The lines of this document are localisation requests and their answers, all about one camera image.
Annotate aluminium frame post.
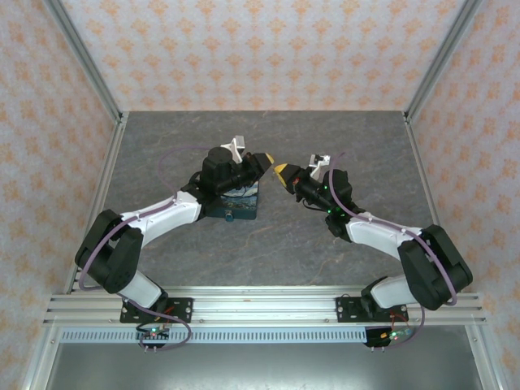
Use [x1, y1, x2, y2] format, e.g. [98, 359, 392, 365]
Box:
[404, 0, 484, 123]
[42, 0, 125, 123]

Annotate starry night painted box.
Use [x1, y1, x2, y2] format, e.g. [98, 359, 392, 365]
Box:
[201, 180, 261, 223]

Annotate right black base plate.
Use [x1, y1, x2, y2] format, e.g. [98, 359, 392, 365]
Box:
[336, 296, 410, 324]

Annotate left controller board with leds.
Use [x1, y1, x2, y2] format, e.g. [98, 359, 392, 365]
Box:
[136, 324, 171, 351]

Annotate grey slotted cable duct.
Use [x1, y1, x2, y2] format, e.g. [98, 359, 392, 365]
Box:
[60, 327, 369, 345]

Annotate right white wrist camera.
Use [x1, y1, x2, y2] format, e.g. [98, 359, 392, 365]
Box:
[307, 153, 331, 180]

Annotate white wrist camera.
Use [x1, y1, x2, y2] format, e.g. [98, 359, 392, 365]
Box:
[220, 135, 246, 163]
[307, 153, 331, 180]

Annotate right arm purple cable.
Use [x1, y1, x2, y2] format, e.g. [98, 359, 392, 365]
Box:
[327, 152, 458, 350]

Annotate controller board with leds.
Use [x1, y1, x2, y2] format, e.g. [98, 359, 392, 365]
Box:
[365, 327, 415, 350]
[136, 324, 171, 351]

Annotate aluminium mounting rail beam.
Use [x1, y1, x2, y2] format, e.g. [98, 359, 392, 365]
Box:
[42, 286, 488, 327]

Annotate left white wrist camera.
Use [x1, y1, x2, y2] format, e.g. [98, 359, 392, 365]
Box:
[220, 135, 246, 163]

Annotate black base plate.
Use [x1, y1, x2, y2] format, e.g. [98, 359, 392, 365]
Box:
[119, 297, 194, 324]
[336, 296, 410, 324]

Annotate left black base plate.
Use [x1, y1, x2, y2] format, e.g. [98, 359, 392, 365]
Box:
[119, 297, 194, 324]

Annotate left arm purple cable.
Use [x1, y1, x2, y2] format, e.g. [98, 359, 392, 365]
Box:
[79, 145, 194, 353]

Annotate aluminium table side rail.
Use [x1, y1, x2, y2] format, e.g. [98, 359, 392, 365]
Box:
[64, 121, 129, 293]
[404, 113, 464, 292]

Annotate right controller board with leds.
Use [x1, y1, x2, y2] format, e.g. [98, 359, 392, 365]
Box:
[365, 327, 415, 350]

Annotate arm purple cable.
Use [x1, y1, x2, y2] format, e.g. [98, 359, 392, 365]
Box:
[79, 145, 194, 353]
[327, 152, 458, 350]

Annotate grey metal lower panel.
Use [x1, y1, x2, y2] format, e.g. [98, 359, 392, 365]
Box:
[44, 343, 484, 390]

